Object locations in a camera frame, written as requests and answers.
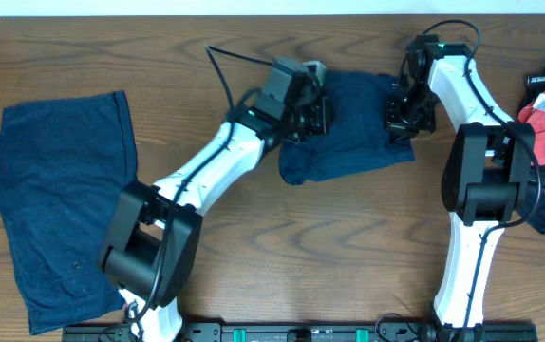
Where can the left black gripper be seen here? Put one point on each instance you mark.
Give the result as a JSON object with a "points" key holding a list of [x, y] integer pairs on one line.
{"points": [[321, 110]]}

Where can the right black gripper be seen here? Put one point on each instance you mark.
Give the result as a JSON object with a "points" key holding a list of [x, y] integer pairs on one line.
{"points": [[400, 129]]}

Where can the navy blue shorts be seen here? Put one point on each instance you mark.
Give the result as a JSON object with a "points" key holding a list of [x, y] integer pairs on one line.
{"points": [[357, 141]]}

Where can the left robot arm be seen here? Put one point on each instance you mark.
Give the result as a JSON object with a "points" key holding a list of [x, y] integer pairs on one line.
{"points": [[150, 246]]}

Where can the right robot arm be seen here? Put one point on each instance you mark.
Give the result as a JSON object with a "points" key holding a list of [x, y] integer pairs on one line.
{"points": [[483, 182]]}

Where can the navy blue folded garment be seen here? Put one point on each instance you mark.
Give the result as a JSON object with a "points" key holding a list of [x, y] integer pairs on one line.
{"points": [[63, 164]]}

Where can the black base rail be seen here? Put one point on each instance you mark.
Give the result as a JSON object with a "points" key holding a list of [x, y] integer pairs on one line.
{"points": [[380, 332]]}

